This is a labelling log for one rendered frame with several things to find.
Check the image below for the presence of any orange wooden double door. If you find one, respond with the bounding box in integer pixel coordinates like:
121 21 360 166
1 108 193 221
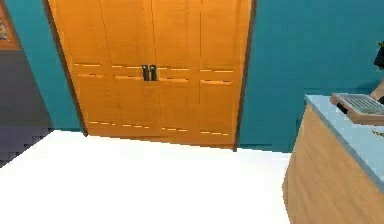
42 0 258 152

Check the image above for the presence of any wooden counter with blue top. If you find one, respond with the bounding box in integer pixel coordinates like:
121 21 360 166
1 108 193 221
282 94 384 224

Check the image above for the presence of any brown tray with grey grid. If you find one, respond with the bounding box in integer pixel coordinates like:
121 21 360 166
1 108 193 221
329 92 384 126

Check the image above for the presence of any framed wall picture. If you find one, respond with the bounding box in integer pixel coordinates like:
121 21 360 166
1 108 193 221
0 2 22 51

